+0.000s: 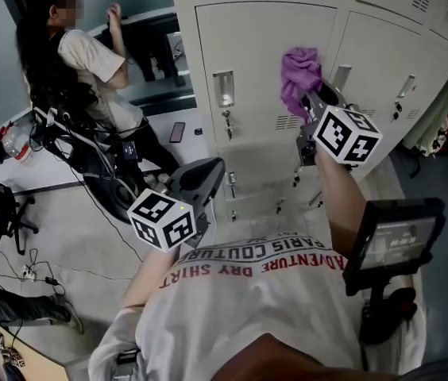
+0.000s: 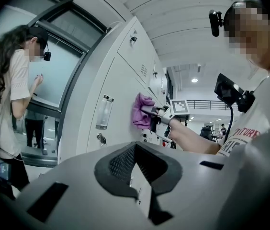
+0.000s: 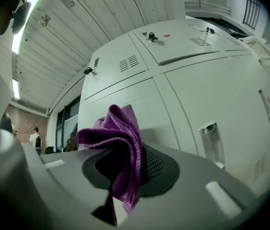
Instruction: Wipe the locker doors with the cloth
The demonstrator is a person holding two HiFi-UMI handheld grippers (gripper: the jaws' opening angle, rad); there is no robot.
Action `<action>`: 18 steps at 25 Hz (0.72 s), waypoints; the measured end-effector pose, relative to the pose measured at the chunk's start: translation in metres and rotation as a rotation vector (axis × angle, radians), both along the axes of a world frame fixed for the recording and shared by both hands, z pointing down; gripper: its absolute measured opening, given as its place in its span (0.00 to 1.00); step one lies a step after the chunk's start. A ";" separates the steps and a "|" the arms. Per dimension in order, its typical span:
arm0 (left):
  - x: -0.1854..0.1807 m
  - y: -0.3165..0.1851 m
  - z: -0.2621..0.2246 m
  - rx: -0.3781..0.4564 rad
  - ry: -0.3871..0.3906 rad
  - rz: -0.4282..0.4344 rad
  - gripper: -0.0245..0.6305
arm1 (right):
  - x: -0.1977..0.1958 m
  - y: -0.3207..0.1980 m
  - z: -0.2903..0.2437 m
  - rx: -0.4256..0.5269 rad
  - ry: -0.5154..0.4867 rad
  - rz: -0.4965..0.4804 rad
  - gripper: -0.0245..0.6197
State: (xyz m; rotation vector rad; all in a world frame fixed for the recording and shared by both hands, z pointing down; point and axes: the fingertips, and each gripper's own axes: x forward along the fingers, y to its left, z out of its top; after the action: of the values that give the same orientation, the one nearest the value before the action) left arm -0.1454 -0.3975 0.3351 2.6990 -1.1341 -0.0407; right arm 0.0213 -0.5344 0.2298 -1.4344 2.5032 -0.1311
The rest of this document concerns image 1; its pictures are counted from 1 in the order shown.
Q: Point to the bank of grey locker doors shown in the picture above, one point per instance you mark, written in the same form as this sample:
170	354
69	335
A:
263	54

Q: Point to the clear plastic water bottle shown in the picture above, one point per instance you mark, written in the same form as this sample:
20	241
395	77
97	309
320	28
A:
16	146

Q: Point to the white power strip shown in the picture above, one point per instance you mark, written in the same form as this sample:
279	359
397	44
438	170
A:
29	273

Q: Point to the wooden desk corner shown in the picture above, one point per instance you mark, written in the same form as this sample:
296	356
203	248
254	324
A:
21	357

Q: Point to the person's right forearm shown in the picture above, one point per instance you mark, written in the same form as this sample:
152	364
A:
341	205

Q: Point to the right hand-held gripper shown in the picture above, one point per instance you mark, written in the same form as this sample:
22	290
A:
345	135

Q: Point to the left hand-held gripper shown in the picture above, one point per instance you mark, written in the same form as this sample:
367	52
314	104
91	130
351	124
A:
160	220

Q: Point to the small black box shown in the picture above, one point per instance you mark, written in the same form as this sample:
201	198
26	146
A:
198	131

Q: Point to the black chest-mounted monitor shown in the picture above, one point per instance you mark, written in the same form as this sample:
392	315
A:
396	240

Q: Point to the black smartphone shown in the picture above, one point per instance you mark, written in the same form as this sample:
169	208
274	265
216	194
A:
177	132

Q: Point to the person's left forearm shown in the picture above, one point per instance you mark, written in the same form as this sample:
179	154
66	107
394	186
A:
148	276

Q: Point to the hanging light clothing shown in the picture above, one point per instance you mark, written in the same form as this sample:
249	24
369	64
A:
446	93

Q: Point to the locker key with tag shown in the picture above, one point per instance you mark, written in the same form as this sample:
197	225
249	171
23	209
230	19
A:
396	111
228	124

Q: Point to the purple cloth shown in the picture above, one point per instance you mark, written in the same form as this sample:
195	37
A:
300	79

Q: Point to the person's white printed shirt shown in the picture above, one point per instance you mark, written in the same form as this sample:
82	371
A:
248	308

